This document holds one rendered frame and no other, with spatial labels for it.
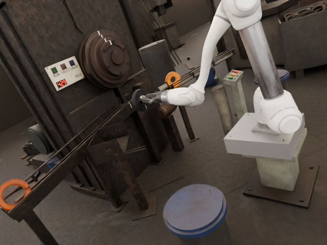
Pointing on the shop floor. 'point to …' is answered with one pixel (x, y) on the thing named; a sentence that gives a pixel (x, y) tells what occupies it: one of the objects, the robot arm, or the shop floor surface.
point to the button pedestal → (237, 92)
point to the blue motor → (210, 78)
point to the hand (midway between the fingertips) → (140, 97)
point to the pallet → (28, 148)
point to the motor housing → (170, 126)
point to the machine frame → (89, 101)
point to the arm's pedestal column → (283, 182)
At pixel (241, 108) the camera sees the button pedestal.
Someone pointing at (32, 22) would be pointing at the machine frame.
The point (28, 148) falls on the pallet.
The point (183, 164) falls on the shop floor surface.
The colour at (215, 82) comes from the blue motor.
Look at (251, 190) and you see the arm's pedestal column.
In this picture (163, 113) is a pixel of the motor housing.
